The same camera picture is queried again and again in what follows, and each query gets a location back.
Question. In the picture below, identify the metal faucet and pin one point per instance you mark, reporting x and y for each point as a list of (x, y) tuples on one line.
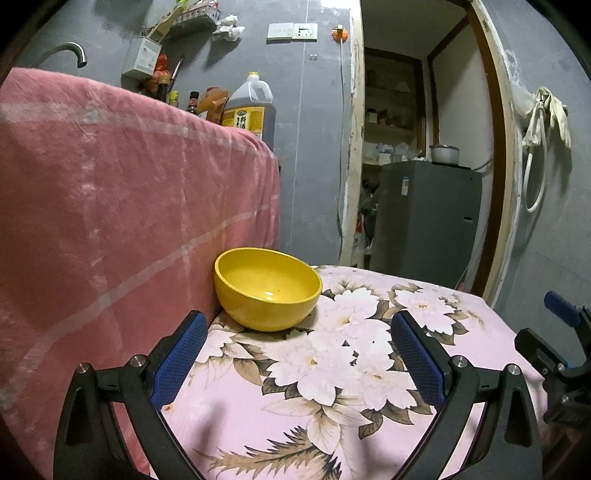
[(69, 47)]

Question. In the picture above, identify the white wall socket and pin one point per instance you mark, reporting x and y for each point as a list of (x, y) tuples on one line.
[(304, 31)]

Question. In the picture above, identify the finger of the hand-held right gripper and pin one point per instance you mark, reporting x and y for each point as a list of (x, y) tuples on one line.
[(535, 348), (561, 304)]

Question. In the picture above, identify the grey refrigerator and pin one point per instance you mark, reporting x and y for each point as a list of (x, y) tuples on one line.
[(425, 221)]

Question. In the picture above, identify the metal utensil holder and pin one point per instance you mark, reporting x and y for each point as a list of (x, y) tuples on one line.
[(141, 57)]

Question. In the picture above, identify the crumpled white plastic bag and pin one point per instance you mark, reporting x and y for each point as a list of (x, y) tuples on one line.
[(228, 28)]

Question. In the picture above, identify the yellow cap sauce bottle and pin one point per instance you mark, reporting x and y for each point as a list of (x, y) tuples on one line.
[(173, 99)]

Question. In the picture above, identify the yellow bowl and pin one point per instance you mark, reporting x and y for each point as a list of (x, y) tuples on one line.
[(258, 304)]

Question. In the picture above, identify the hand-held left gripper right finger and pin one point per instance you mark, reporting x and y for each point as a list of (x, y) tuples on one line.
[(418, 360)]

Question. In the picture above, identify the wooden shelf unit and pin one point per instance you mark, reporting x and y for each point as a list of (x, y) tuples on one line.
[(388, 128)]

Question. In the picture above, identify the pale rubber gloves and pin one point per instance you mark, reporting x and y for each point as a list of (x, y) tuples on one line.
[(558, 115)]

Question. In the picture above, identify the red packet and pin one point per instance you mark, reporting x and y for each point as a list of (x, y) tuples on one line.
[(161, 67)]

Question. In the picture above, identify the tall dark glass bottle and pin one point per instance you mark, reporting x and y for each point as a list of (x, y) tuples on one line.
[(162, 92)]

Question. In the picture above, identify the red checked cloth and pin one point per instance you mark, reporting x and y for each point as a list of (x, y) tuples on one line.
[(115, 207)]

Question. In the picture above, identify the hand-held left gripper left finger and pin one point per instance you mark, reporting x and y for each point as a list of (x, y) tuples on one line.
[(178, 362)]

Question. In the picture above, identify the white wall switch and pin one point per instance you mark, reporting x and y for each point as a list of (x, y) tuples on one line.
[(279, 32)]

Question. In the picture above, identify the orange wall hook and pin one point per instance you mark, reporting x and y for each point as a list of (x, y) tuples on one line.
[(340, 33)]

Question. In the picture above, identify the metal pot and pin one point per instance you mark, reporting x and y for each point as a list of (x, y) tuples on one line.
[(445, 154)]

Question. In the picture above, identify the wall shelf rack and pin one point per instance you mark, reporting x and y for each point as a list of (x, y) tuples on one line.
[(194, 21)]

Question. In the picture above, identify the large cooking oil bottle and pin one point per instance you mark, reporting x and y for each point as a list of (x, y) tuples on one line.
[(249, 115)]

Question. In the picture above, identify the wooden door frame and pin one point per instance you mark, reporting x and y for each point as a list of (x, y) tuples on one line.
[(355, 138)]

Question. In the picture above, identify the pink floral blanket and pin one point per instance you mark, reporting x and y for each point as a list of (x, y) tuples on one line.
[(323, 360)]

